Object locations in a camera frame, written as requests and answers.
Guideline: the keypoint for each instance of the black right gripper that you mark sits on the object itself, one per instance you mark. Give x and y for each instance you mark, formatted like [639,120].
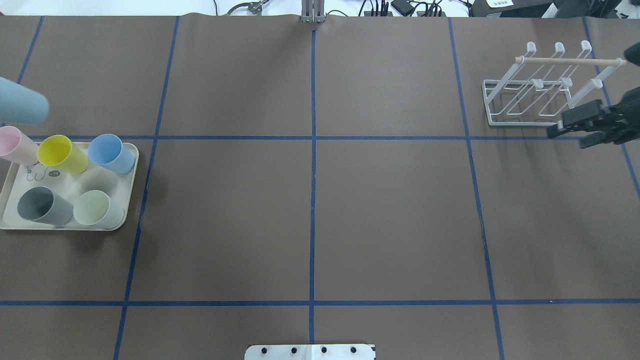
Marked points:
[621,121]

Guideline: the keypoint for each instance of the grey cup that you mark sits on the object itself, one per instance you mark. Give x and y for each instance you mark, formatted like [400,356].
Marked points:
[42,205]

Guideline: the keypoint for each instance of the light blue cup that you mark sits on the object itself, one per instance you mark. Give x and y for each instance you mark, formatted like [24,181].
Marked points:
[21,105]

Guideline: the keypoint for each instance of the pink cup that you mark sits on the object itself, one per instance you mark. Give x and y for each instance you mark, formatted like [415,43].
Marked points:
[16,147]

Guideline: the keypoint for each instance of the wooden rack dowel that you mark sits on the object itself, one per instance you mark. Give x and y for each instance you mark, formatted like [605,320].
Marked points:
[570,61]

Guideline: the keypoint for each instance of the cream white cup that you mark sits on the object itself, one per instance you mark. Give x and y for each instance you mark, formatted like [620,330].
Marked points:
[96,209]

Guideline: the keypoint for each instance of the yellow cup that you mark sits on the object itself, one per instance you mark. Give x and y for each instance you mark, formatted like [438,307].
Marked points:
[62,154]

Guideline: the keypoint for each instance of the cream plastic tray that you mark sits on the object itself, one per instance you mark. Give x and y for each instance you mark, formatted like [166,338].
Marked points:
[17,179]

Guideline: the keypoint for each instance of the white wire cup rack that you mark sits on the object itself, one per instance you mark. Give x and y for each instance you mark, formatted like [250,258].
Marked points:
[535,95]

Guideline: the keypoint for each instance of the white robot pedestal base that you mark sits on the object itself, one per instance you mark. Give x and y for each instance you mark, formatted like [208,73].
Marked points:
[340,351]

